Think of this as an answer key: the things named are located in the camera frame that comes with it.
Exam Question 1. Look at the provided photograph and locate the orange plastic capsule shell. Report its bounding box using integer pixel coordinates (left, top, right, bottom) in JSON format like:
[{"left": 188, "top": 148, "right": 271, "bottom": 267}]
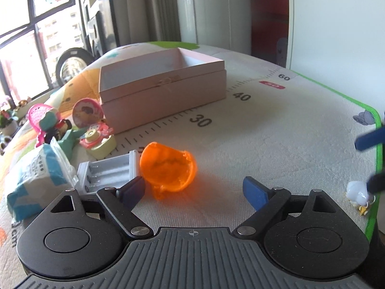
[{"left": 139, "top": 142, "right": 198, "bottom": 200}]

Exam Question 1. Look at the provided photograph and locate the blue white tissue pack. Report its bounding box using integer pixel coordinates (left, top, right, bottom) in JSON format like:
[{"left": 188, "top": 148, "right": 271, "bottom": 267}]
[{"left": 5, "top": 139, "right": 78, "bottom": 222}]

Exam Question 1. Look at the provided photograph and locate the pink plastic toy basket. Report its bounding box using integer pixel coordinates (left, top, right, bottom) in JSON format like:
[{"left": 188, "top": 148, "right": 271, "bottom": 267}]
[{"left": 27, "top": 103, "right": 57, "bottom": 147}]

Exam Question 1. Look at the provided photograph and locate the small doll figure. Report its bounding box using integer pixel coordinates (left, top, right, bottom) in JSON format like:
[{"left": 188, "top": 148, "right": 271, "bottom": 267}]
[{"left": 39, "top": 108, "right": 72, "bottom": 144}]

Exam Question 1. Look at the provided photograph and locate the white duck toy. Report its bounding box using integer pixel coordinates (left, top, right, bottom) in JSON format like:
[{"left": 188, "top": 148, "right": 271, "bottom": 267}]
[{"left": 346, "top": 181, "right": 376, "bottom": 216}]

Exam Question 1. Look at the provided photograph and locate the white battery holder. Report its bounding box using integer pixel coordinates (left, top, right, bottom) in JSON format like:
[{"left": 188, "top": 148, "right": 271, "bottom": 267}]
[{"left": 75, "top": 150, "right": 140, "bottom": 195}]

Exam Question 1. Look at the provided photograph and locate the cartoon giraffe play mat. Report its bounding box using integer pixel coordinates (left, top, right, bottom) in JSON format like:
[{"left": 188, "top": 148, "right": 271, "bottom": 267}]
[{"left": 0, "top": 41, "right": 384, "bottom": 249}]

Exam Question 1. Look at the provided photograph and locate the teal plastic toy figure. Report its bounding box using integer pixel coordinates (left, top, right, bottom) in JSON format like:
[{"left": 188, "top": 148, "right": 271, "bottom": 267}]
[{"left": 58, "top": 128, "right": 87, "bottom": 160}]

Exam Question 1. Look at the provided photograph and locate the pink round toy disc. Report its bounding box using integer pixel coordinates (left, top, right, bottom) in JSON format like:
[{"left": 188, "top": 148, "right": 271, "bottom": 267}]
[{"left": 72, "top": 98, "right": 104, "bottom": 128}]

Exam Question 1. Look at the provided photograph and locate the pink cardboard box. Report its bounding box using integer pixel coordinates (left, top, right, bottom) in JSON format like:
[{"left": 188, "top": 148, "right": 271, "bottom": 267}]
[{"left": 99, "top": 48, "right": 226, "bottom": 134}]

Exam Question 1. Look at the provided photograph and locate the washing machine door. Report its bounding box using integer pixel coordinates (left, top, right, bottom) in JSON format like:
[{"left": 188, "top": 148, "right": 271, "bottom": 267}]
[{"left": 56, "top": 48, "right": 95, "bottom": 87}]

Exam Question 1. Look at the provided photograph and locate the grey curtain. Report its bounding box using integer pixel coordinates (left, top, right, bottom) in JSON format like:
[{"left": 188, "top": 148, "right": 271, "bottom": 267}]
[{"left": 110, "top": 0, "right": 181, "bottom": 46}]

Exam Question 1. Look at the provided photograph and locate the yellow pink toy camera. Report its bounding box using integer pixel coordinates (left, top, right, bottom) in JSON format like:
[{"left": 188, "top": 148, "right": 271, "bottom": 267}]
[{"left": 80, "top": 122, "right": 117, "bottom": 160}]

